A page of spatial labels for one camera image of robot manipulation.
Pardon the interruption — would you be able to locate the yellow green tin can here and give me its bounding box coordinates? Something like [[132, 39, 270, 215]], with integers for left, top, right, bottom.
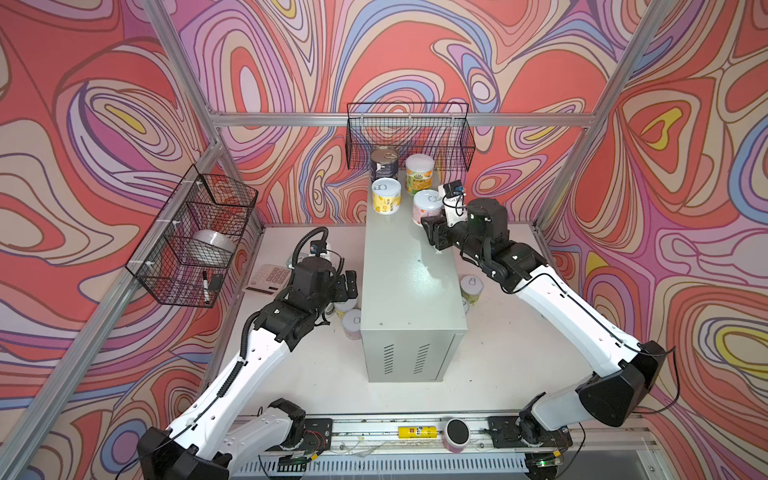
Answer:
[[460, 275, 484, 305]]

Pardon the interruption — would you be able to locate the pink labelled tin can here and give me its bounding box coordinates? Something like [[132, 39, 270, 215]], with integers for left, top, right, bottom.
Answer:
[[412, 189, 443, 226]]

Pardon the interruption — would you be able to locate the green orange labelled can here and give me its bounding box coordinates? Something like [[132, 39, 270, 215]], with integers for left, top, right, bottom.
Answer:
[[405, 153, 435, 195]]

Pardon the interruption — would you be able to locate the yellow labelled tin can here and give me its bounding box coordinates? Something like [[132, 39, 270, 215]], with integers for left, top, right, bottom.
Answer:
[[372, 178, 402, 215]]

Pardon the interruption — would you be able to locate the blue labelled tin can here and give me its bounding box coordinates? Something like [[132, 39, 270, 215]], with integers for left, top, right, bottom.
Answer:
[[370, 146, 400, 182]]

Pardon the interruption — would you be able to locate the white labelled tin can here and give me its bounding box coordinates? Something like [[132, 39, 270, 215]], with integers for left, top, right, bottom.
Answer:
[[334, 299, 357, 319]]

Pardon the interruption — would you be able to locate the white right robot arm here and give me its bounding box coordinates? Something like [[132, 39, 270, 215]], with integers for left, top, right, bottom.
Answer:
[[421, 198, 669, 446]]

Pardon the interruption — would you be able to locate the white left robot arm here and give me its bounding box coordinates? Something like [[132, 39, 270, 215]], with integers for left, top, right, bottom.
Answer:
[[137, 256, 359, 479]]

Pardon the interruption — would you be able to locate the pink desk calculator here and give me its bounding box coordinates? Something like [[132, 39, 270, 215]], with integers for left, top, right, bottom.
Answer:
[[245, 264, 292, 295]]

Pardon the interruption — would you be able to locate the pale tin can by cabinet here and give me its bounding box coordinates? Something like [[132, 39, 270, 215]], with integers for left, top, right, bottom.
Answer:
[[341, 308, 362, 340]]

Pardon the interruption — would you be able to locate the grey metal cabinet box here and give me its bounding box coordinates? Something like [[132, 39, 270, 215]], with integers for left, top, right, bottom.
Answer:
[[360, 189, 468, 383]]

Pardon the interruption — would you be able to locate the yellow label sticker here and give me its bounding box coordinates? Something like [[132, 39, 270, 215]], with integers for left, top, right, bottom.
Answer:
[[398, 426, 438, 440]]

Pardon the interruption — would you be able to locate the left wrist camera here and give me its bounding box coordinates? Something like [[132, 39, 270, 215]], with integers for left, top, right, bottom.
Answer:
[[308, 239, 331, 261]]

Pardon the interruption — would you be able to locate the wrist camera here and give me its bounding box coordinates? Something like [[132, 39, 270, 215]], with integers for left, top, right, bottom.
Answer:
[[442, 180, 464, 208], [308, 239, 331, 261]]

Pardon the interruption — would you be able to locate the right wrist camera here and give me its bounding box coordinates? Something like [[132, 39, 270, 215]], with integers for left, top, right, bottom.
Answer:
[[442, 180, 464, 208]]

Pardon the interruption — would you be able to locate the black wire basket back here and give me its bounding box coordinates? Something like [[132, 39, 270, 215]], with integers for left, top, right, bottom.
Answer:
[[345, 100, 476, 173]]

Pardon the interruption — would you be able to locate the black wire basket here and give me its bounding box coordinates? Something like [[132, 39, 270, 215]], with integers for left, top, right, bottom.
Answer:
[[345, 100, 476, 173], [125, 166, 258, 308]]

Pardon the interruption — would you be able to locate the aluminium frame post left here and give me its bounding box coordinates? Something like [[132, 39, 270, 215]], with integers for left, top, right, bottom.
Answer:
[[140, 0, 265, 235]]

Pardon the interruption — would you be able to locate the aluminium frame post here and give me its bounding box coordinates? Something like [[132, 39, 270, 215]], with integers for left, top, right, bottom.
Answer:
[[140, 0, 265, 235], [532, 0, 675, 233]]

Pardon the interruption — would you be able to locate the aluminium frame back bar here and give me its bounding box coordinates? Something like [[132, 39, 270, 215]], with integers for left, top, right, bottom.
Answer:
[[209, 112, 597, 128]]

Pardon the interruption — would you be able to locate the black wire basket left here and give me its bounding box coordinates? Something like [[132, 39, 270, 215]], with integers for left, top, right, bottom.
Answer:
[[125, 166, 258, 308]]

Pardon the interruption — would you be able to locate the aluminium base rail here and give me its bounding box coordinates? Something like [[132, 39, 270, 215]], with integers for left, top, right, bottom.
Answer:
[[209, 410, 607, 479]]

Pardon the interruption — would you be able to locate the aluminium frame post right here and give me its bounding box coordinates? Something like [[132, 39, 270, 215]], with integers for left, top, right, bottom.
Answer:
[[532, 0, 675, 233]]

